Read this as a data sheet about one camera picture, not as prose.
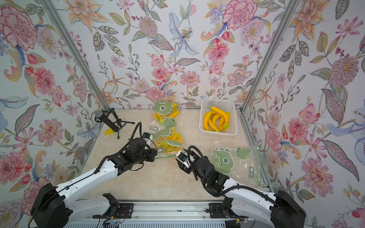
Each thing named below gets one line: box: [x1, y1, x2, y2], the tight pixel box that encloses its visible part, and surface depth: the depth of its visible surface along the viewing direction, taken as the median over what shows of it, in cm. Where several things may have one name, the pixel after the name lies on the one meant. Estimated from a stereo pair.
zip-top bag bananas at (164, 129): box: [146, 104, 184, 160], surface depth 111 cm
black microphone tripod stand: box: [94, 107, 135, 140], surface depth 97 cm
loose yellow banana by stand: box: [104, 128, 115, 136], surface depth 108 cm
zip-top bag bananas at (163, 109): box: [153, 99, 181, 124], surface depth 114 cm
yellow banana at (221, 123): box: [218, 115, 227, 132], surface depth 112 cm
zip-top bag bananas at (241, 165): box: [211, 146, 262, 187], surface depth 90 cm
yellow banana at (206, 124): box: [203, 110, 213, 132], surface depth 109 cm
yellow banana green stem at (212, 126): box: [207, 117, 221, 133], surface depth 109 cm
